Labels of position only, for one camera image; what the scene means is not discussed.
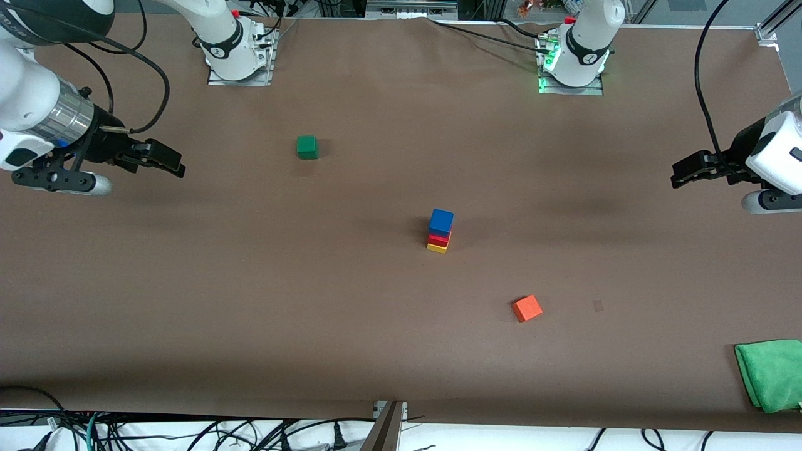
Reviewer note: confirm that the red wooden block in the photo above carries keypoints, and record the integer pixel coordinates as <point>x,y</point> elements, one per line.
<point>438,240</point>

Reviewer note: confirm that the black power plug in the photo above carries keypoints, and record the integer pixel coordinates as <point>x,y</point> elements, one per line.
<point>339,438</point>

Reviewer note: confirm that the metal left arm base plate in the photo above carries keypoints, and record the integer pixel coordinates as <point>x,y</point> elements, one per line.
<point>570,91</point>

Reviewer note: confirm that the grey metal device box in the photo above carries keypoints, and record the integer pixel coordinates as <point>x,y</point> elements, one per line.
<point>410,9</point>

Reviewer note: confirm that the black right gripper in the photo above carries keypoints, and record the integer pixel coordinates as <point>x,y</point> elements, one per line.
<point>106,141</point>

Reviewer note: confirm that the orange wooden block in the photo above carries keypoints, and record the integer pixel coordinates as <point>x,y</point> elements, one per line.
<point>527,308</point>

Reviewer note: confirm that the green wooden block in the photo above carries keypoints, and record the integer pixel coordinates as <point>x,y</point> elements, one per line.
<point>307,148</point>

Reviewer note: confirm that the blue wooden block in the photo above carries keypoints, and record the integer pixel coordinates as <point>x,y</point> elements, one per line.
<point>441,222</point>

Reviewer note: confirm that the green microfibre cloth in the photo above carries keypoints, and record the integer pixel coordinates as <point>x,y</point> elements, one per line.
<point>774,376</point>

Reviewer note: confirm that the yellow wooden block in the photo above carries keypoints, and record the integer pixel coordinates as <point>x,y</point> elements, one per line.
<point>437,248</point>

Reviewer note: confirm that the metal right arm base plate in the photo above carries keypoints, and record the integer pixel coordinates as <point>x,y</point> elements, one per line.
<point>238,82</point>

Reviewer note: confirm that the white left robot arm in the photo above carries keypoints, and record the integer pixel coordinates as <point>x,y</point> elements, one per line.
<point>589,31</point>

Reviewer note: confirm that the aluminium frame corner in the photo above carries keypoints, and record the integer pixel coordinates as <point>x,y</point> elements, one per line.
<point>767,31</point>

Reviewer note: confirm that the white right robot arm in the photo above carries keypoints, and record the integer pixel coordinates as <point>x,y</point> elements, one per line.
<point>219,31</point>

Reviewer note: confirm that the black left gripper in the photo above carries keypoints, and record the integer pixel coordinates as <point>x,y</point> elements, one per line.
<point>738,156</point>

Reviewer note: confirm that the striped object at corner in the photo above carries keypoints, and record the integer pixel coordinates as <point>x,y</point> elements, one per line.
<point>385,432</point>

